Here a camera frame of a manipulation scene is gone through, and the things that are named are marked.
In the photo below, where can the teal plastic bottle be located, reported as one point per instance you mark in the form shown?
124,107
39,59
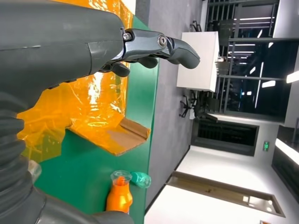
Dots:
141,180

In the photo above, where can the black office chair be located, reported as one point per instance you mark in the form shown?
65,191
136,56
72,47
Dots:
186,106
195,27

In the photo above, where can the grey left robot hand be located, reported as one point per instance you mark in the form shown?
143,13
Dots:
47,46

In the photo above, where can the yellow film-wrapped cardboard sheet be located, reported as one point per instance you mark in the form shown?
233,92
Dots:
93,102

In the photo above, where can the green mat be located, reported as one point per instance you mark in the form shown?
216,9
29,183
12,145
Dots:
81,179

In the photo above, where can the black framed glass partition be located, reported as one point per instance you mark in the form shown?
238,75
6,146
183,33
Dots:
257,39

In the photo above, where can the green exit sign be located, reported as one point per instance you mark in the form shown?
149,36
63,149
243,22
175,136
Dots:
266,146

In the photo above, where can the white box cabinet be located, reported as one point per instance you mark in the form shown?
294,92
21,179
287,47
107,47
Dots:
198,61

